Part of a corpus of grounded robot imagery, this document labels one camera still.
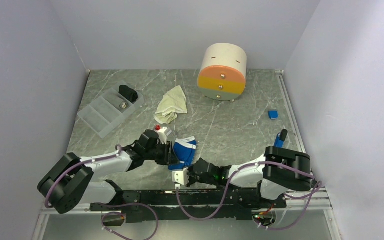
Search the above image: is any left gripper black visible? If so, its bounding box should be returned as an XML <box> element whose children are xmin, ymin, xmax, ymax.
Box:
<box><xmin>144</xmin><ymin>140</ymin><xmax>179</xmax><ymax>165</ymax></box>

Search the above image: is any blue underwear white trim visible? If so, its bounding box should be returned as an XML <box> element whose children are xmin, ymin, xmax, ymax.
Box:
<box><xmin>168</xmin><ymin>136</ymin><xmax>197</xmax><ymax>171</ymax></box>

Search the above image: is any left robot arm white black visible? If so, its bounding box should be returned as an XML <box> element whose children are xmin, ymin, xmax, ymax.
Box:
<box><xmin>37</xmin><ymin>127</ymin><xmax>179</xmax><ymax>214</ymax></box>

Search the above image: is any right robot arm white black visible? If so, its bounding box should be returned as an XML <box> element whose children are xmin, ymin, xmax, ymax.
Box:
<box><xmin>186</xmin><ymin>146</ymin><xmax>314</xmax><ymax>208</ymax></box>

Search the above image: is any cream yellow cloth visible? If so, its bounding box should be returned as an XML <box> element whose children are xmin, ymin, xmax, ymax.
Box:
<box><xmin>154</xmin><ymin>85</ymin><xmax>188</xmax><ymax>124</ymax></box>

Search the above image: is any black rolled sock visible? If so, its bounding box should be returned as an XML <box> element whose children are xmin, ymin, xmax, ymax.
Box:
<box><xmin>118</xmin><ymin>85</ymin><xmax>138</xmax><ymax>104</ymax></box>

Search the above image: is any clear plastic compartment tray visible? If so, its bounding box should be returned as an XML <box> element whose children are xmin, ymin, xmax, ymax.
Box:
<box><xmin>77</xmin><ymin>80</ymin><xmax>145</xmax><ymax>138</ymax></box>

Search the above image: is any small blue block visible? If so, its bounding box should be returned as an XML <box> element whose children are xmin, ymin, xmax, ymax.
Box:
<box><xmin>267</xmin><ymin>110</ymin><xmax>278</xmax><ymax>120</ymax></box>

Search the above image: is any round drawer cabinet orange yellow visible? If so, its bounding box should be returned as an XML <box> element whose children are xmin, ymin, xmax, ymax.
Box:
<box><xmin>197</xmin><ymin>43</ymin><xmax>247</xmax><ymax>102</ymax></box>

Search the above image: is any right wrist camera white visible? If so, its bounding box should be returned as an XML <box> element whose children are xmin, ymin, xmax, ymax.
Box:
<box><xmin>171</xmin><ymin>167</ymin><xmax>189</xmax><ymax>186</ymax></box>

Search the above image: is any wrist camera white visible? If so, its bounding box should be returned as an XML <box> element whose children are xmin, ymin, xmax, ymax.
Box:
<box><xmin>171</xmin><ymin>167</ymin><xmax>189</xmax><ymax>186</ymax></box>
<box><xmin>154</xmin><ymin>124</ymin><xmax>172</xmax><ymax>144</ymax></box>

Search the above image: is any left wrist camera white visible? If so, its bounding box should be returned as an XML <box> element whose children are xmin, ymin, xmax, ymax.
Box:
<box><xmin>154</xmin><ymin>124</ymin><xmax>172</xmax><ymax>144</ymax></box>

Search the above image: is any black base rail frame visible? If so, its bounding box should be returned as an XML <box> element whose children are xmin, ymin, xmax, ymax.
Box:
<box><xmin>89</xmin><ymin>187</ymin><xmax>286</xmax><ymax>223</ymax></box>

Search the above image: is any small metal ring object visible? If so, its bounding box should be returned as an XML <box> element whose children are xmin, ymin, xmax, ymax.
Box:
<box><xmin>119</xmin><ymin>101</ymin><xmax>128</xmax><ymax>110</ymax></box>

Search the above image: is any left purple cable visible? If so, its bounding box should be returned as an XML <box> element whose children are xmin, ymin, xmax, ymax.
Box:
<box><xmin>44</xmin><ymin>144</ymin><xmax>159</xmax><ymax>240</ymax></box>

